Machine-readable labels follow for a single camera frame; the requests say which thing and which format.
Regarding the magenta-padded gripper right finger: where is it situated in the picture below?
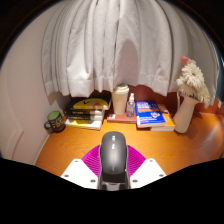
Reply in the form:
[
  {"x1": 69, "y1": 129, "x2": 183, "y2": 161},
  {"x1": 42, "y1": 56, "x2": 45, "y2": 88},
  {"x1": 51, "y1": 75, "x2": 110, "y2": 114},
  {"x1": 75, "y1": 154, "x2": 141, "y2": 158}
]
[{"x1": 126, "y1": 143, "x2": 168, "y2": 190}]

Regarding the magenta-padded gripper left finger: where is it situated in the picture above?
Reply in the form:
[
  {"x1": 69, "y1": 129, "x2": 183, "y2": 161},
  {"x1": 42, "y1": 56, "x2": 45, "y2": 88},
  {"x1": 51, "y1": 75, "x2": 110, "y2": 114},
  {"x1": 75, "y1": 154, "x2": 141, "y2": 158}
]
[{"x1": 60, "y1": 143, "x2": 103, "y2": 190}]

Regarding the black computer mouse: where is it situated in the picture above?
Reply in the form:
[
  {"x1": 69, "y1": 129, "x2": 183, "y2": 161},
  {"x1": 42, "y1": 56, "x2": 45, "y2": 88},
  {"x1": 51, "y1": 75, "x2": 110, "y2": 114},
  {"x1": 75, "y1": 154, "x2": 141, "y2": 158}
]
[{"x1": 98, "y1": 130, "x2": 130, "y2": 184}]

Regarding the yellow orange cover book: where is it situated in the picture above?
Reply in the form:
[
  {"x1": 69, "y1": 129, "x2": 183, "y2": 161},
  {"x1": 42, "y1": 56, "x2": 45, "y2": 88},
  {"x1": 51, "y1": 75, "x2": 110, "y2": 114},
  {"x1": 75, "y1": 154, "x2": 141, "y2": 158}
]
[{"x1": 149, "y1": 103, "x2": 176, "y2": 132}]

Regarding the green dark mug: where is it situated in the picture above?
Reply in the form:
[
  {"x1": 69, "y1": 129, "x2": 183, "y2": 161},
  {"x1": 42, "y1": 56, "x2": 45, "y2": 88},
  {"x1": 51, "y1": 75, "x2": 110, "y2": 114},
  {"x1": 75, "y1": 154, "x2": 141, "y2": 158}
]
[{"x1": 43, "y1": 110, "x2": 67, "y2": 134}]

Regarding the blue cover book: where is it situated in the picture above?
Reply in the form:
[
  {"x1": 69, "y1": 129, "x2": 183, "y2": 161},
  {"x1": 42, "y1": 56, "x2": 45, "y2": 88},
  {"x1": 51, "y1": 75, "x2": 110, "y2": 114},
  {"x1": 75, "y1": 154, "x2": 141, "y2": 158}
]
[{"x1": 134, "y1": 100, "x2": 167, "y2": 129}]

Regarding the red flat book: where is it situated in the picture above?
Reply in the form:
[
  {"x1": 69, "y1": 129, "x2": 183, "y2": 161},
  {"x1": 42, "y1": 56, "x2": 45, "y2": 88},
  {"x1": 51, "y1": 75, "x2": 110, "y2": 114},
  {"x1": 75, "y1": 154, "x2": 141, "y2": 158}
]
[{"x1": 106, "y1": 111, "x2": 138, "y2": 125}]

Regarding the clear sanitizer bottle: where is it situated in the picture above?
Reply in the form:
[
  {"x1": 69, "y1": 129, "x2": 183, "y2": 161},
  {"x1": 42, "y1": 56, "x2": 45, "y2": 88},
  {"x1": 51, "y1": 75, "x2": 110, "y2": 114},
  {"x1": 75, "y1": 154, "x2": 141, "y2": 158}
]
[{"x1": 125, "y1": 92, "x2": 136, "y2": 119}]

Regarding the cream ceramic vase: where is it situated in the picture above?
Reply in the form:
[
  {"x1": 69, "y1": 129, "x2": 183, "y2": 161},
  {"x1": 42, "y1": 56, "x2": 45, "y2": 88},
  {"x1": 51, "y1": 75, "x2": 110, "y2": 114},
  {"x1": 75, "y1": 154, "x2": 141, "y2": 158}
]
[{"x1": 172, "y1": 94, "x2": 201, "y2": 134}]

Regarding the yellow and black book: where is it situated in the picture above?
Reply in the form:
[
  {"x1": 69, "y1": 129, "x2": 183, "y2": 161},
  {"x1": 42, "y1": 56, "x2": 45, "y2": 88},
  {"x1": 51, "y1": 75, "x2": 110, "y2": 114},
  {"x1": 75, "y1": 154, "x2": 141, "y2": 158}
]
[{"x1": 68, "y1": 95, "x2": 113, "y2": 112}]

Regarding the cream lidded tumbler cup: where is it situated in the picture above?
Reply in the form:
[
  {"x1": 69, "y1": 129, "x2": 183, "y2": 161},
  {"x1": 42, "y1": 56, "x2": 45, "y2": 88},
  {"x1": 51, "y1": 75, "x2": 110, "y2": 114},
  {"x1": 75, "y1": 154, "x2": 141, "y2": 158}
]
[{"x1": 111, "y1": 83, "x2": 130, "y2": 116}]

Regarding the white flower bouquet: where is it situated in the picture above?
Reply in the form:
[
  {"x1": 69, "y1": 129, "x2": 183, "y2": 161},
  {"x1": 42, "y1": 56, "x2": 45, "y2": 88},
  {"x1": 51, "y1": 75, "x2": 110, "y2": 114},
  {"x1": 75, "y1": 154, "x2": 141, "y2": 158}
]
[{"x1": 175, "y1": 55, "x2": 212, "y2": 109}]

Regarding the white pleated curtain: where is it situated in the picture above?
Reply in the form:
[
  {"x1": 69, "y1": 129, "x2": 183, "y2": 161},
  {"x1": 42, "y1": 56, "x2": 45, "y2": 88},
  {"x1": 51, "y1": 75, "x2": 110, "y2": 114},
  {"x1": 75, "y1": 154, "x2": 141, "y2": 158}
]
[{"x1": 41, "y1": 0, "x2": 223, "y2": 98}]

